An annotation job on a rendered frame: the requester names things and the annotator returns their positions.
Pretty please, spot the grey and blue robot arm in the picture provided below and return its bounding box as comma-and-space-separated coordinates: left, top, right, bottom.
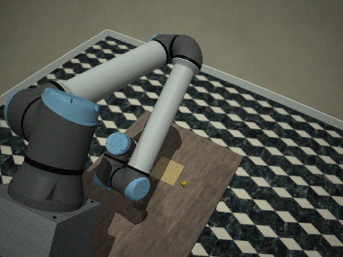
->
4, 34, 203, 212

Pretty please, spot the tan flat mat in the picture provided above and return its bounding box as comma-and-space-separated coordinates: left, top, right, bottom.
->
150, 157, 184, 186

